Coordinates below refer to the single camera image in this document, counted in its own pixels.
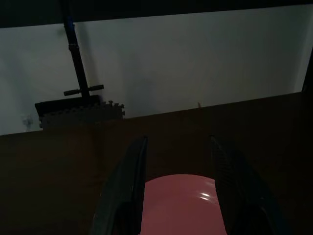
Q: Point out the dark foam puzzle mat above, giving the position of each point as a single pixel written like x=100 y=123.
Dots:
x=80 y=112

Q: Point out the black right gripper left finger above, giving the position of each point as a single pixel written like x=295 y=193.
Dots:
x=122 y=191

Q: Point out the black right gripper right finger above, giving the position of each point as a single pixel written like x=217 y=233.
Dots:
x=242 y=195

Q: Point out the pink round plate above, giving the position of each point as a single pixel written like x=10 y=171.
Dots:
x=181 y=205

